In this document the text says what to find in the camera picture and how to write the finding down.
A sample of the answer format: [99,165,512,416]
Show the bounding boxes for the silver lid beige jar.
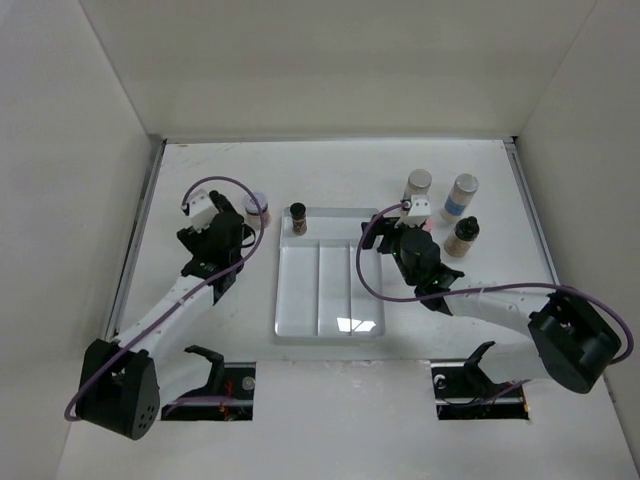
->
[402,169,432,201]

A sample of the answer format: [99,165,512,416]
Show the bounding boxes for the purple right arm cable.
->
[355,203,635,362]

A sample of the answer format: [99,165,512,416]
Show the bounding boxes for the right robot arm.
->
[358,214,622,396]

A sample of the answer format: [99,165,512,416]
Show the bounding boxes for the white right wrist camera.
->
[402,195,431,227]

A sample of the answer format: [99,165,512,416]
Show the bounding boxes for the right black knob grinder bottle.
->
[444,216,480,258]

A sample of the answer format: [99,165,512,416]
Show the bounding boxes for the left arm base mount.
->
[159,345,257,422]

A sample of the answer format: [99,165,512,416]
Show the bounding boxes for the small black cap spice bottle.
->
[289,202,307,236]

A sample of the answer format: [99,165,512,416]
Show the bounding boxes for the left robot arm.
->
[74,189,254,440]

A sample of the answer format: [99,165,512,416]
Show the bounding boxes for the aluminium table edge rail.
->
[98,134,167,340]

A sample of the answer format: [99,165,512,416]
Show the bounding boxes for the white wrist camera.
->
[181,189,218,233]
[402,195,431,227]

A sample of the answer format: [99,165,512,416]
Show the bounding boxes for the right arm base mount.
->
[430,341,529,421]

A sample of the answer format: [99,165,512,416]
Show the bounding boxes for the white lid orange label jar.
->
[243,191,271,231]

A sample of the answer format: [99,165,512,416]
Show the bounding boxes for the white plastic organizer tray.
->
[274,207,386,344]

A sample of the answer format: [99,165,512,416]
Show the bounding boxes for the pink cap seasoning bottle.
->
[417,216,433,232]

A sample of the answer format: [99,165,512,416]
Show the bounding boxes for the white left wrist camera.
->
[181,189,218,233]

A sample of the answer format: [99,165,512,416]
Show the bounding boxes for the blue label sago jar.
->
[441,173,479,222]

